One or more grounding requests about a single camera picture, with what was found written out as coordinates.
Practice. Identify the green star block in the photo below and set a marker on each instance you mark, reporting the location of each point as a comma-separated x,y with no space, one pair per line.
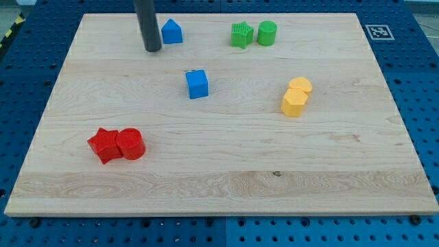
241,35

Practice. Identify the blue cube block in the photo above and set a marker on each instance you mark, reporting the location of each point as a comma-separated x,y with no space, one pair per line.
197,84

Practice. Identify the yellow cylinder block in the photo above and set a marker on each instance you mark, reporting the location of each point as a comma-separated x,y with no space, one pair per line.
301,83

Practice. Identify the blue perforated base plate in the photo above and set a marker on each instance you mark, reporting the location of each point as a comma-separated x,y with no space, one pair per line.
30,62

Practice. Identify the light wooden board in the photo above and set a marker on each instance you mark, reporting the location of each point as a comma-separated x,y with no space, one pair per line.
233,152

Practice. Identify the yellow hexagon block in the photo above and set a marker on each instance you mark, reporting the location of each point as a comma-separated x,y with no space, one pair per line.
294,101

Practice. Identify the red star block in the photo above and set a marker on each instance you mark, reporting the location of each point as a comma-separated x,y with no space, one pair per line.
103,144

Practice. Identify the green cylinder block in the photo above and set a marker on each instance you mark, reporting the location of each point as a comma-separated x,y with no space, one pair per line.
267,33

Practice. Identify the white fiducial marker tag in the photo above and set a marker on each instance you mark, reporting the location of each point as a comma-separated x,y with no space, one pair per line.
379,32

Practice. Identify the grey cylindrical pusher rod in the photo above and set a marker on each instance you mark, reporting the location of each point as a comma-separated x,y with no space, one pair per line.
146,16

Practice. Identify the red cylinder block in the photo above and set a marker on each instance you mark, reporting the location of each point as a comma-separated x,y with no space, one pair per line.
131,144

